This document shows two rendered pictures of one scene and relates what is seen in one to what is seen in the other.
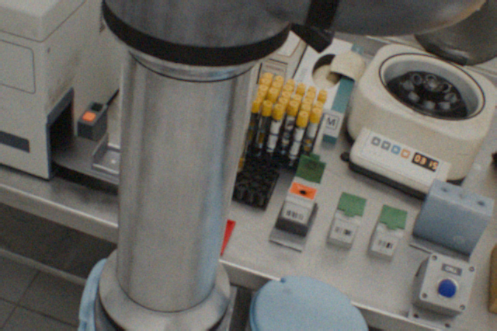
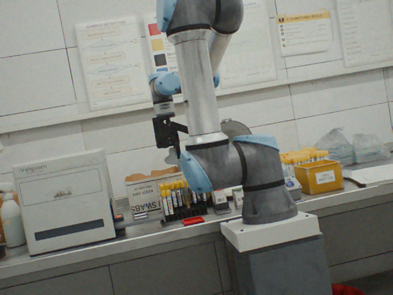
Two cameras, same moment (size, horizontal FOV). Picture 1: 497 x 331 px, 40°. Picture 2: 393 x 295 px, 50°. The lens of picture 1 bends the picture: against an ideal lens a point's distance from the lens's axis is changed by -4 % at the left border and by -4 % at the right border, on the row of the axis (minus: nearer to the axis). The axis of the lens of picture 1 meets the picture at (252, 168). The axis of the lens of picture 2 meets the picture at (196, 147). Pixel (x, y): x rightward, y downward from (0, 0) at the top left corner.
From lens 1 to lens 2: 0.90 m
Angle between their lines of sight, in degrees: 41
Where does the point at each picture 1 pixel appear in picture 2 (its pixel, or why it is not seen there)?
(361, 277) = not seen: hidden behind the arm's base
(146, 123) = (190, 57)
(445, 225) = not seen: hidden behind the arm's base
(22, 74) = (95, 184)
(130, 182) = (190, 82)
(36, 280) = not seen: outside the picture
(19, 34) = (90, 164)
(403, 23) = (233, 7)
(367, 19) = (227, 7)
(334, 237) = (239, 204)
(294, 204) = (219, 194)
